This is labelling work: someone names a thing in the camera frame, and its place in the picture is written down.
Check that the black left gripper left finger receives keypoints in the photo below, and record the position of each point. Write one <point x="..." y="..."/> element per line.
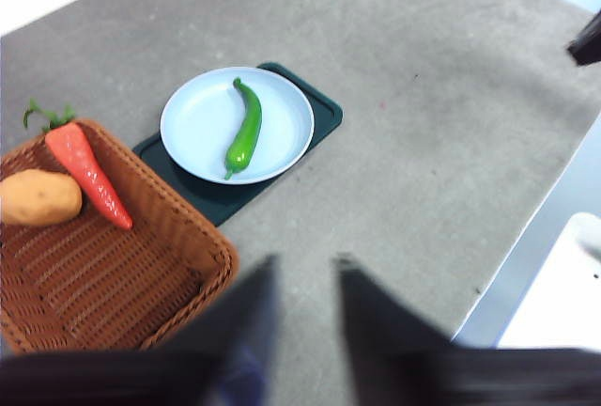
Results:
<point x="164" y="378"/>

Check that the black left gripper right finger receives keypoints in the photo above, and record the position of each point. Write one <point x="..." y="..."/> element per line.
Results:
<point x="446" y="378"/>

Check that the pale blue round plate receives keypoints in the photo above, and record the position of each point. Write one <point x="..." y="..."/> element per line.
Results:
<point x="197" y="129"/>

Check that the long green pepper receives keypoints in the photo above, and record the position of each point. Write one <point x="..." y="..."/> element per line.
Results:
<point x="248" y="135"/>

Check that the brown woven wicker basket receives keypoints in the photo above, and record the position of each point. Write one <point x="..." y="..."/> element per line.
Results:
<point x="117" y="284"/>

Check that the dark green rectangular tray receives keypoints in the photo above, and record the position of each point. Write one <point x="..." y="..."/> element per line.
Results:
<point x="216" y="201"/>

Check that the yellow-brown potato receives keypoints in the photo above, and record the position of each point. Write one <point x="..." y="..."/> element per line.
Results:
<point x="40" y="197"/>

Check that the orange carrot with green leaves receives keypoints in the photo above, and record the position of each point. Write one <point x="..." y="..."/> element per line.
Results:
<point x="87" y="171"/>

